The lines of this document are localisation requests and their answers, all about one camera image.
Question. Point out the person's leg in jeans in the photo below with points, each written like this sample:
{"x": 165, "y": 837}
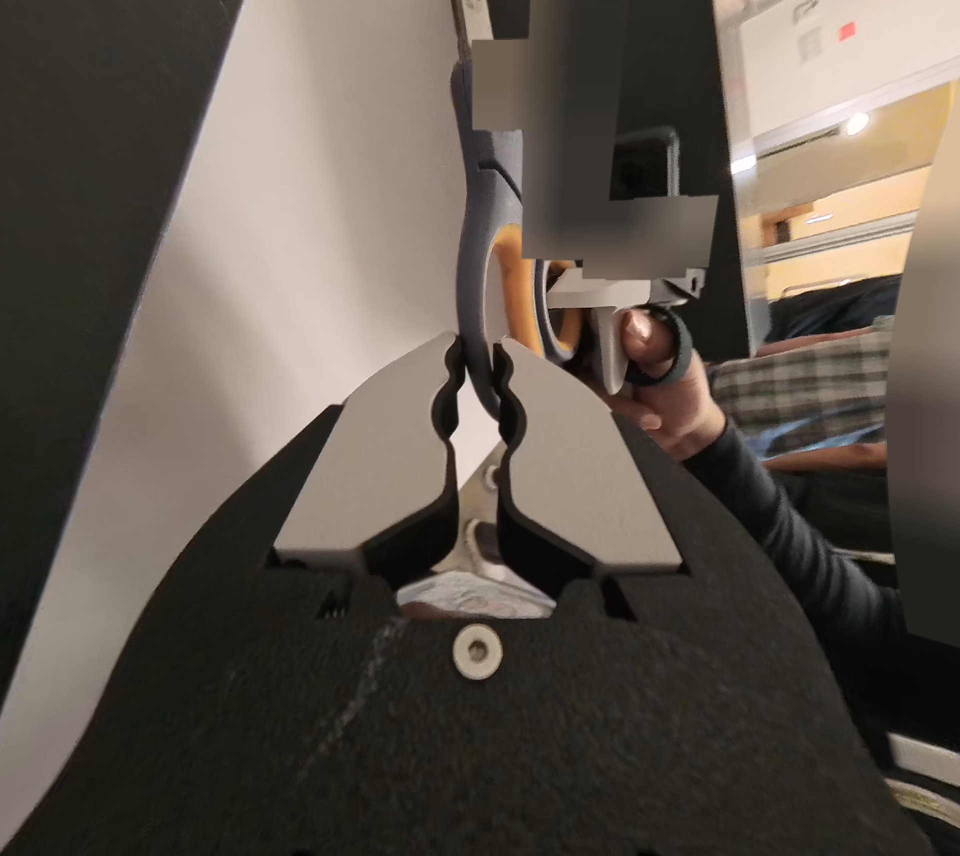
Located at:
{"x": 480, "y": 593}

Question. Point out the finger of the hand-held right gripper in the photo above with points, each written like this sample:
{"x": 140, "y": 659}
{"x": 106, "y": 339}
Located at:
{"x": 607, "y": 293}

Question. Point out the white sneaker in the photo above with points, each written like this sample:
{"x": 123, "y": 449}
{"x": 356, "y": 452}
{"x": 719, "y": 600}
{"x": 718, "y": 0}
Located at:
{"x": 476, "y": 537}

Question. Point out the ceiling light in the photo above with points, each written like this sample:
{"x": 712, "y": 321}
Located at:
{"x": 858, "y": 123}

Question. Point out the person's right hand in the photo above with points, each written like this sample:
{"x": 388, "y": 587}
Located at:
{"x": 682, "y": 413}

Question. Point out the black printed panel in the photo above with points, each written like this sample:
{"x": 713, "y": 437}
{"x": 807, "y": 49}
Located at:
{"x": 660, "y": 45}

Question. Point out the grey and orange scissors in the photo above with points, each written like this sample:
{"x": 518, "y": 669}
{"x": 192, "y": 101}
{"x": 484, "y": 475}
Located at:
{"x": 487, "y": 195}

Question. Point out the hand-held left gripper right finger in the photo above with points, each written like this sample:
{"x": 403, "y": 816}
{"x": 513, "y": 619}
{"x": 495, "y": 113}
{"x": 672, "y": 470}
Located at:
{"x": 577, "y": 481}

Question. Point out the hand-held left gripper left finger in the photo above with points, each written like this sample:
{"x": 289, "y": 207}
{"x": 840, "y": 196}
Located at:
{"x": 375, "y": 466}

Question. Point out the white paper sheet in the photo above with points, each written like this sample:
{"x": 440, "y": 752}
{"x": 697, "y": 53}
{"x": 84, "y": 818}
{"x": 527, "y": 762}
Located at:
{"x": 300, "y": 233}

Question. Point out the person's right forearm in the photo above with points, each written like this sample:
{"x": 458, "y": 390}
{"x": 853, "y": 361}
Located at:
{"x": 787, "y": 541}

